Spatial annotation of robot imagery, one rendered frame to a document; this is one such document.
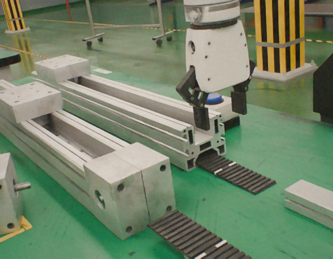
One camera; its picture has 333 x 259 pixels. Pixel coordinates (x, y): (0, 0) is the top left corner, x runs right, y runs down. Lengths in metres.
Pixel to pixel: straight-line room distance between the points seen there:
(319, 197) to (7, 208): 0.46
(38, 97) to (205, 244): 0.55
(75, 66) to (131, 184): 0.70
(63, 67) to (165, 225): 0.75
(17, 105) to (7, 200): 0.29
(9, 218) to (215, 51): 0.41
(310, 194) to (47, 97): 0.59
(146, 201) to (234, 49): 0.27
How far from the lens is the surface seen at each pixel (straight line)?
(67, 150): 0.74
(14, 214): 0.70
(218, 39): 0.65
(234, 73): 0.68
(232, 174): 0.74
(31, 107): 0.94
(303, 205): 0.64
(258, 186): 0.71
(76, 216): 0.71
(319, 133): 0.90
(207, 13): 0.63
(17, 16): 10.93
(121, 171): 0.60
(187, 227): 0.57
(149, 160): 0.62
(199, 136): 0.80
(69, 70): 1.23
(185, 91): 0.65
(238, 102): 0.73
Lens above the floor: 1.14
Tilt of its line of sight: 22 degrees down
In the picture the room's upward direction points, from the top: 8 degrees counter-clockwise
